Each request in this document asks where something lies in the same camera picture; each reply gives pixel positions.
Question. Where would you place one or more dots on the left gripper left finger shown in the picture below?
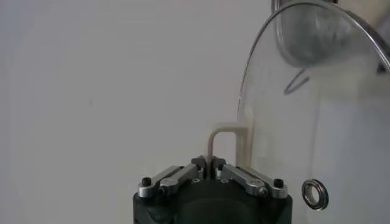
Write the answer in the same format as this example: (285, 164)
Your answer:
(182, 176)

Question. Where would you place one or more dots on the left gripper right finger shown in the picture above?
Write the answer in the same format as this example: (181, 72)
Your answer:
(243, 178)

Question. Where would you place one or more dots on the stainless steel steamer basket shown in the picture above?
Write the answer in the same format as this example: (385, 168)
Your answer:
(304, 36)

